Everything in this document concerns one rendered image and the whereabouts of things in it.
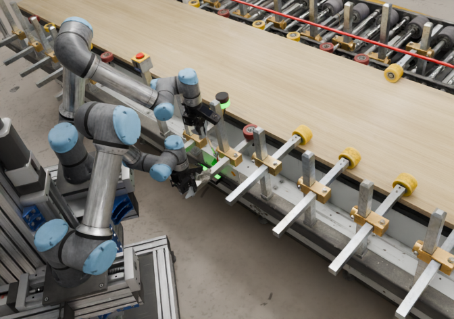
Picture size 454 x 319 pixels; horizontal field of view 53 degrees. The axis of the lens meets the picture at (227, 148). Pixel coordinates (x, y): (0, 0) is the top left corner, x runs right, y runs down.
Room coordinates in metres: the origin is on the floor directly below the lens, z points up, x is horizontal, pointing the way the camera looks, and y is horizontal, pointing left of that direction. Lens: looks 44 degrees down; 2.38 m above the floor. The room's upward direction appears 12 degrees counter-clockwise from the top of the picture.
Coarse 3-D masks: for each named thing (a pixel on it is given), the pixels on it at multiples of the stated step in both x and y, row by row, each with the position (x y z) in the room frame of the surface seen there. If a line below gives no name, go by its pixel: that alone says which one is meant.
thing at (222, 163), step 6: (240, 144) 1.60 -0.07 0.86; (246, 144) 1.59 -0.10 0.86; (240, 150) 1.56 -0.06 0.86; (222, 162) 1.50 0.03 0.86; (228, 162) 1.51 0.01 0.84; (210, 168) 1.47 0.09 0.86; (216, 168) 1.47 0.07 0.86; (222, 168) 1.48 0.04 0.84; (216, 174) 1.46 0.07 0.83; (198, 186) 1.39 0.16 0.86
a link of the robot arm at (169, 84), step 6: (162, 78) 1.55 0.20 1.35; (168, 78) 1.54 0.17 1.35; (174, 78) 1.54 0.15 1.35; (150, 84) 1.54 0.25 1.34; (156, 84) 1.53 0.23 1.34; (162, 84) 1.51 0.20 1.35; (168, 84) 1.51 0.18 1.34; (174, 84) 1.51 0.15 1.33; (156, 90) 1.50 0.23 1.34; (168, 90) 1.48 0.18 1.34; (174, 90) 1.51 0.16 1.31
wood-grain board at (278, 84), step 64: (64, 0) 3.61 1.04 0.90; (128, 0) 3.37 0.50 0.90; (192, 64) 2.31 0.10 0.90; (256, 64) 2.18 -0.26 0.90; (320, 64) 2.05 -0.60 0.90; (320, 128) 1.55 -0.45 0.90; (384, 128) 1.46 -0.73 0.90; (448, 128) 1.38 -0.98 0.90; (384, 192) 1.12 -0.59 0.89; (448, 192) 1.04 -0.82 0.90
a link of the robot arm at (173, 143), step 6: (168, 138) 1.38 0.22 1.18; (174, 138) 1.38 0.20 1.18; (180, 138) 1.37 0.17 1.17; (168, 144) 1.35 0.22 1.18; (174, 144) 1.34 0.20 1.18; (180, 144) 1.35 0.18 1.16; (168, 150) 1.33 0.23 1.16; (174, 150) 1.33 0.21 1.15; (180, 150) 1.34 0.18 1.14; (180, 156) 1.33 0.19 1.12; (186, 156) 1.36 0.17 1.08; (180, 162) 1.33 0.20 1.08
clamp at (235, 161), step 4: (216, 148) 1.60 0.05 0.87; (220, 152) 1.56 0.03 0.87; (228, 152) 1.55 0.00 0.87; (232, 152) 1.54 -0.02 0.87; (236, 152) 1.53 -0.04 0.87; (220, 156) 1.57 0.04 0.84; (228, 156) 1.52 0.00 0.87; (232, 156) 1.51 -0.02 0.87; (240, 156) 1.51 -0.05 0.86; (232, 160) 1.50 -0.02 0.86; (236, 160) 1.49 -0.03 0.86; (240, 160) 1.51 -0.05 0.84; (232, 164) 1.50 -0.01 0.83; (236, 164) 1.49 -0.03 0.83
